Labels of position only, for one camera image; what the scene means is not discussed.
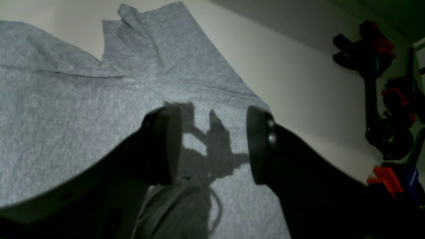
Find lower left blue red clamp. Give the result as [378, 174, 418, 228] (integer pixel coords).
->
[382, 77, 425, 128]

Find grey T-shirt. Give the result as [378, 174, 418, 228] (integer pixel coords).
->
[0, 2, 291, 239]

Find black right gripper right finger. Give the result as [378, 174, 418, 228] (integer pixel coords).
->
[246, 106, 424, 239]

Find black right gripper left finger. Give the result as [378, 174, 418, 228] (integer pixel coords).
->
[1, 106, 182, 239]

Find black long bar clamp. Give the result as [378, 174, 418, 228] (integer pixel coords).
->
[365, 47, 424, 165]

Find bottom blue red clamp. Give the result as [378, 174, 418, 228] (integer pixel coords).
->
[333, 20, 396, 79]

